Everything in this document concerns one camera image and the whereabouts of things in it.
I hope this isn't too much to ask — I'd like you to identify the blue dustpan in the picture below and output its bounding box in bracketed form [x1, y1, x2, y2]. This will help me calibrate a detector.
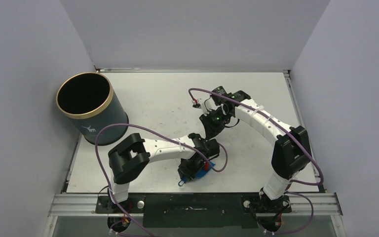
[178, 159, 215, 187]

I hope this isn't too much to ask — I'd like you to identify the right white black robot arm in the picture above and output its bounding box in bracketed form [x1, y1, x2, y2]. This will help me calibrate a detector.
[192, 86, 311, 212]

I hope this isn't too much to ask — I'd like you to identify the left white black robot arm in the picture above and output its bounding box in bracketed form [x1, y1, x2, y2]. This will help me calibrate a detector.
[108, 133, 220, 213]

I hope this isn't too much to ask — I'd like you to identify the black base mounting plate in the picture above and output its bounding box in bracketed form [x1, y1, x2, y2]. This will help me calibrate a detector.
[95, 193, 292, 230]

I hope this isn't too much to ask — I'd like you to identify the dark blue gold-rimmed bin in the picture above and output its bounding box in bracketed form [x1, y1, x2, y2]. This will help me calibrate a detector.
[56, 72, 129, 146]

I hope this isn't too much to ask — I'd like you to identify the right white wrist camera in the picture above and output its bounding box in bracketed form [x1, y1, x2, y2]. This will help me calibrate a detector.
[192, 98, 213, 114]

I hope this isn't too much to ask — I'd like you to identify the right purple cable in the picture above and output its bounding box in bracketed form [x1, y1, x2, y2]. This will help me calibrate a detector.
[188, 88, 325, 187]

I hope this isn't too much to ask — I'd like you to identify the aluminium frame rail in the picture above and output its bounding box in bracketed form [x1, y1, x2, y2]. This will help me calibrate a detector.
[48, 193, 343, 216]

